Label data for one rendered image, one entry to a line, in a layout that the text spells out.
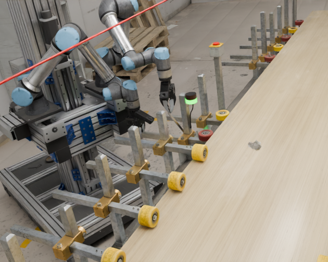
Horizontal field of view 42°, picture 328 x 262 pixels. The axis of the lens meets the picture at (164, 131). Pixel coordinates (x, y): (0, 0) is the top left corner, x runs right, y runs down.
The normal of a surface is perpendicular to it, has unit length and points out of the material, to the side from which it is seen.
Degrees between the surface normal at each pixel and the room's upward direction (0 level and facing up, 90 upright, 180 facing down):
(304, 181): 0
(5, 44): 90
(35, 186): 0
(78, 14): 90
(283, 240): 0
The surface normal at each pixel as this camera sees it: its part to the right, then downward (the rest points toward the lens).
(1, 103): 0.92, 0.05
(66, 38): 0.12, 0.37
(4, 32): -0.36, 0.47
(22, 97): -0.05, 0.54
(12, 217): -0.14, -0.88
